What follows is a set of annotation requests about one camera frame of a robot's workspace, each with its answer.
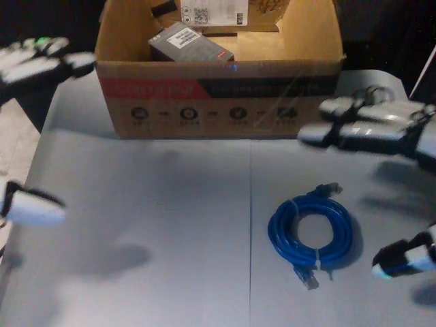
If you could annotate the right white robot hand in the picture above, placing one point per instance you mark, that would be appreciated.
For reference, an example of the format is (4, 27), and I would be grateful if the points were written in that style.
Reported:
(374, 131)

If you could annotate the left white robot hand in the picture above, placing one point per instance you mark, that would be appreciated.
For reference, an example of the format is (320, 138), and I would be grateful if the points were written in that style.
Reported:
(27, 63)

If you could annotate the dark rectangular product box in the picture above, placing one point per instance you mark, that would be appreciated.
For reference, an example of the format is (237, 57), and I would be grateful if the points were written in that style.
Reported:
(190, 44)

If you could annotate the brown cardboard box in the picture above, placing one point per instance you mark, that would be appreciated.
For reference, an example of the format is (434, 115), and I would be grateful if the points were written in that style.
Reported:
(218, 102)

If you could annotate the pale grey table sheet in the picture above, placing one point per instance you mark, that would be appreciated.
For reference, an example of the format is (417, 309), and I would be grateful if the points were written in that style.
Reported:
(170, 272)

